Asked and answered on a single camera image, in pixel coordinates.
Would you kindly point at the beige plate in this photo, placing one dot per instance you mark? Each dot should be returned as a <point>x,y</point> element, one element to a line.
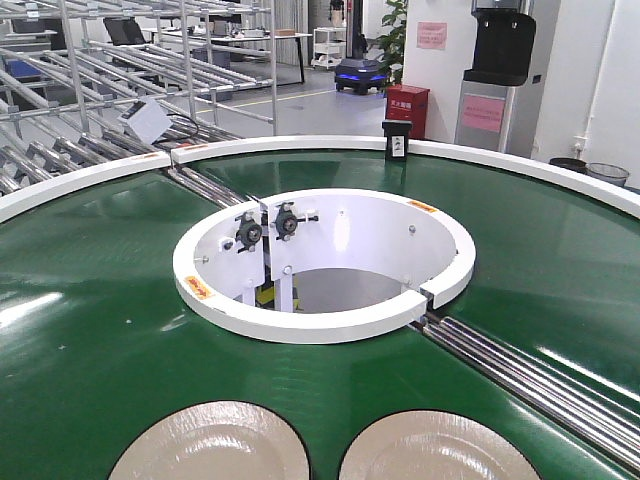
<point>429,444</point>
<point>217,440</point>

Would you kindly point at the black sensor box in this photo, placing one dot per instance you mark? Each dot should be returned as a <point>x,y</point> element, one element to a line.
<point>397,134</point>

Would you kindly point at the red fire extinguisher box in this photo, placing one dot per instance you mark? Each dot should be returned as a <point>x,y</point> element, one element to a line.
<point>409,103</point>

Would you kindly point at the blue mobile robot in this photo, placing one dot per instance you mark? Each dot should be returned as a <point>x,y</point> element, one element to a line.
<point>355,71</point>

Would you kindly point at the green potted plant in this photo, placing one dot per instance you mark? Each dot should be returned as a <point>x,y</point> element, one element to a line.
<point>392,41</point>

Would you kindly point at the white control box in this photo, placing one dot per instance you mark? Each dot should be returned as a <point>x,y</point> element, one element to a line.
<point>145,120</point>

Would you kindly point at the black water dispenser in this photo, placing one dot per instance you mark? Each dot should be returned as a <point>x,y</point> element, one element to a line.
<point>501,60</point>

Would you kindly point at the metal roller rack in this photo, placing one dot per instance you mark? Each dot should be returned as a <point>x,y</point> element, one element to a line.
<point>70,68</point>

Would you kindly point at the white outer conveyor rim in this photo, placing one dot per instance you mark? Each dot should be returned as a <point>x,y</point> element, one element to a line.
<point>32,196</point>

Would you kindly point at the steel conveyor rollers right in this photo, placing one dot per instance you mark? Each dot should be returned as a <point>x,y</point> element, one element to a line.
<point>605,424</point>

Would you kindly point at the wire mesh waste bin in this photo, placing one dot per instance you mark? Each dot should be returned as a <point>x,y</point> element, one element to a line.
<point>611,174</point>

